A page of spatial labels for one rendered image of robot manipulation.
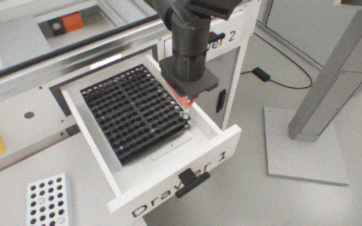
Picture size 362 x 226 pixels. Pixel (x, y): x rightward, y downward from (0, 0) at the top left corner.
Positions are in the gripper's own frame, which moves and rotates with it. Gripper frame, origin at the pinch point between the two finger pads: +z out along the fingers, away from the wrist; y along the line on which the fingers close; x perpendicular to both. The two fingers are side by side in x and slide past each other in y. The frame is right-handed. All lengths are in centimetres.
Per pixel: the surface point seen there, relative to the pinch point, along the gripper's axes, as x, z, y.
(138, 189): -16.6, 2.1, 9.6
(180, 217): 2, 95, -1
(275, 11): 163, 74, -91
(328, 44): 159, 72, -35
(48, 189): -32.6, 15.7, -6.8
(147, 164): -11.6, 11.4, 2.1
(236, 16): 34.3, 2.5, -21.7
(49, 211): -33.8, 15.7, -1.8
